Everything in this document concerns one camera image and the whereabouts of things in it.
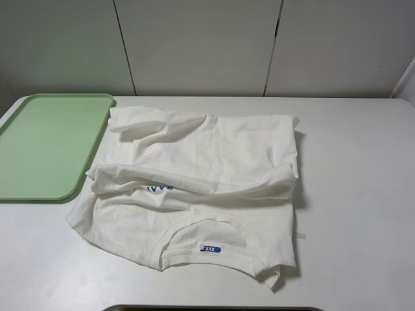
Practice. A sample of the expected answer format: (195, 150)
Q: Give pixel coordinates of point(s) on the white short sleeve t-shirt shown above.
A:
(175, 188)

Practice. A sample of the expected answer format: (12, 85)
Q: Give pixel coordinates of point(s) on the light green plastic tray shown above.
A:
(47, 143)

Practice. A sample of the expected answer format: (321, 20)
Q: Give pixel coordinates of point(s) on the white tape strip near-right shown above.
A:
(299, 235)

